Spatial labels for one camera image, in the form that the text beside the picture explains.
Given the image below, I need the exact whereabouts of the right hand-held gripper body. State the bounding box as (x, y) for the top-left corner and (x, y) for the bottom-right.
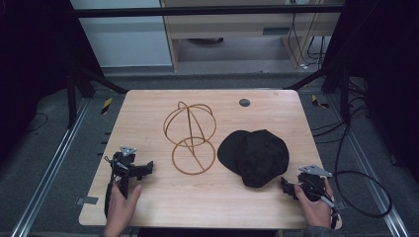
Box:
(295, 164), (334, 202)

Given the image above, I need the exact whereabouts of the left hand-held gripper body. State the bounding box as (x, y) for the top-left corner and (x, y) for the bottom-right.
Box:
(110, 145), (143, 199)

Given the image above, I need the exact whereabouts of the person's right hand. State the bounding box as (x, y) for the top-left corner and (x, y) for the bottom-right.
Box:
(293, 179), (334, 230)

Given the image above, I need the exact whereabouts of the person's left hand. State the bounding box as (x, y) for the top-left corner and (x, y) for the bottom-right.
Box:
(103, 179), (143, 235)

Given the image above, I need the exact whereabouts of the black cap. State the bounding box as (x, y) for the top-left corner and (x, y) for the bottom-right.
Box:
(216, 128), (291, 189)

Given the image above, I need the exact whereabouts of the grey tape strip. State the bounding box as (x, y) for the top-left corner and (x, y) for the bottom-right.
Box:
(76, 196), (100, 206)

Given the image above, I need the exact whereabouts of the yellow black striped tape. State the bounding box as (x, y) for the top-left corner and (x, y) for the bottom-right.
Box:
(310, 94), (331, 110)
(100, 96), (114, 116)

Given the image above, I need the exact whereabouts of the black metal stand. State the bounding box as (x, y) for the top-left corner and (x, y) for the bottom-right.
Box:
(64, 63), (128, 130)
(284, 62), (353, 125)

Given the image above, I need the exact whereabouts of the white cabinet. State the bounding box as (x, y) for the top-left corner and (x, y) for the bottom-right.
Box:
(69, 0), (174, 69)

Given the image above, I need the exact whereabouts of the light wooden desk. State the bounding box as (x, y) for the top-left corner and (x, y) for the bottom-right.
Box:
(160, 0), (347, 72)

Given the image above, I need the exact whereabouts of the brown wire hat stand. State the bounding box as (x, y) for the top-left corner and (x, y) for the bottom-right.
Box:
(162, 101), (217, 177)

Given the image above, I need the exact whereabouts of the black looped floor cable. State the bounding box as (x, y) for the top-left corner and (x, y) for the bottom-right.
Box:
(333, 122), (393, 219)

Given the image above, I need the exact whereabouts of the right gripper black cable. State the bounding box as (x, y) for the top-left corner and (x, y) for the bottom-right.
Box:
(314, 189), (342, 230)

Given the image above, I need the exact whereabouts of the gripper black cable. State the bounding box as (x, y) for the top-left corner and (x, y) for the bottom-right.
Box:
(103, 155), (117, 219)
(314, 189), (342, 230)

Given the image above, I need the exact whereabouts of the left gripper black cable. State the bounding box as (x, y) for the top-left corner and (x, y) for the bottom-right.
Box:
(103, 155), (117, 219)

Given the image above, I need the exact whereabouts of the aluminium floor rail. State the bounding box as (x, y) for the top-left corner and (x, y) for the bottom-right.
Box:
(9, 98), (91, 237)
(327, 95), (411, 237)

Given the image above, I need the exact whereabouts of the bundle of hanging black cables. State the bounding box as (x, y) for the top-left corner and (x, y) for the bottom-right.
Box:
(287, 12), (328, 71)

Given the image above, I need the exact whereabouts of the black horizontal frame bar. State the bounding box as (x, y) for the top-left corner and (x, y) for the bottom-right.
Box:
(69, 4), (345, 19)

